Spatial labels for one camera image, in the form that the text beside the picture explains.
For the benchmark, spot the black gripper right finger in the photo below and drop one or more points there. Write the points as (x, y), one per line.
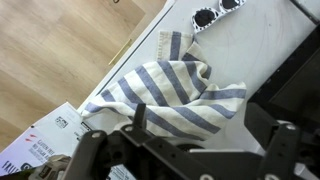
(278, 146)

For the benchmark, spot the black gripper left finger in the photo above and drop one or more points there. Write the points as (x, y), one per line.
(100, 150)

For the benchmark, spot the printed white cardboard box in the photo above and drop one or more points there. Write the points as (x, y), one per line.
(50, 136)

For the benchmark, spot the striped blue cream towel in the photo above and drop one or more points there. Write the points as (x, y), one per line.
(170, 96)

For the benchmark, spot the white tv stand cabinet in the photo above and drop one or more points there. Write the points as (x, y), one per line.
(260, 50)

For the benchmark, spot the white black spotted sunglasses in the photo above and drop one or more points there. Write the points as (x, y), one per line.
(205, 17)

